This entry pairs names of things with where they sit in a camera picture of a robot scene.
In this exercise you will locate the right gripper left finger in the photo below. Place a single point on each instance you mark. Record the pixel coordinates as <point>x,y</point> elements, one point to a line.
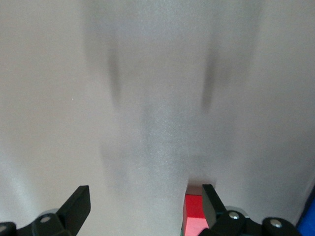
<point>64,221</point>

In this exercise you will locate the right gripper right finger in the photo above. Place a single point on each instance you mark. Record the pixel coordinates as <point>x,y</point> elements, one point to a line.
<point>233,226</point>

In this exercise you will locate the red cube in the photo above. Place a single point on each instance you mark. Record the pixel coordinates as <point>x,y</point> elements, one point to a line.
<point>194,209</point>

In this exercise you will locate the blue plastic storage bin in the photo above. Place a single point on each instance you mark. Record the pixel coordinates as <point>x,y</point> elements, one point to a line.
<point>308,221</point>

